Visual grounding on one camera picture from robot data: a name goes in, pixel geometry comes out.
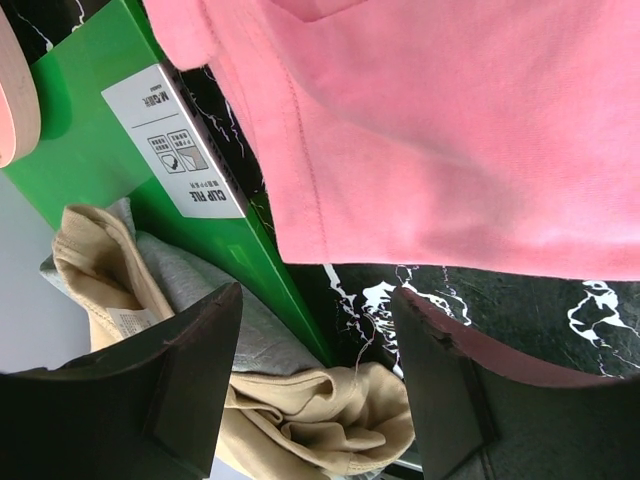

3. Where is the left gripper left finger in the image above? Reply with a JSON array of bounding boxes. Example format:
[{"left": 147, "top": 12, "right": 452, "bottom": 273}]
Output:
[{"left": 1, "top": 283, "right": 243, "bottom": 479}]

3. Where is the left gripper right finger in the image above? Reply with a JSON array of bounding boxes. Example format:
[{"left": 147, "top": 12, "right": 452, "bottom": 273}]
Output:
[{"left": 391, "top": 288, "right": 639, "bottom": 479}]

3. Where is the pink t shirt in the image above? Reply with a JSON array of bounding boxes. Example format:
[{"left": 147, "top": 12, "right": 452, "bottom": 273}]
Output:
[{"left": 145, "top": 1, "right": 639, "bottom": 281}]

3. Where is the beige folded t shirt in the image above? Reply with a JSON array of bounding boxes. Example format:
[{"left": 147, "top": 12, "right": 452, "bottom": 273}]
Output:
[{"left": 41, "top": 199, "right": 415, "bottom": 479}]

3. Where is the green folded t shirt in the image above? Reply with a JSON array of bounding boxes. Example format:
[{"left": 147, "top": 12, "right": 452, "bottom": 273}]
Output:
[{"left": 1, "top": 1, "right": 336, "bottom": 365}]

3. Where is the pink three-tier shelf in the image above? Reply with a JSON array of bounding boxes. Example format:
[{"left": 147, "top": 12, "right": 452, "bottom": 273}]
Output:
[{"left": 0, "top": 11, "right": 41, "bottom": 168}]

